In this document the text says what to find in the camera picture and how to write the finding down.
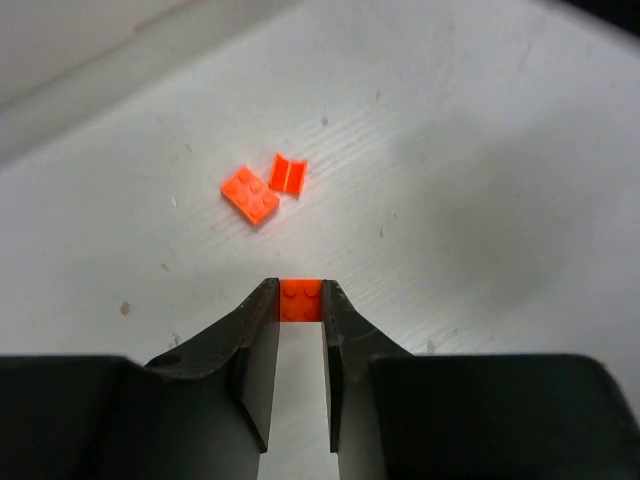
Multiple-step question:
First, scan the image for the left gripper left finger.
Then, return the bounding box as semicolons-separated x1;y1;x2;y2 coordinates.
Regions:
1;278;279;479

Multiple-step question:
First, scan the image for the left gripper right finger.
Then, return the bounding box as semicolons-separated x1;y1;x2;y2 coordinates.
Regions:
321;280;639;479

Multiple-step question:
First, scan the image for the orange lego piece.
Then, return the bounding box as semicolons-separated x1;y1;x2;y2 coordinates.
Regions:
220;166;280;228
268;153;308;196
279;278;322;322

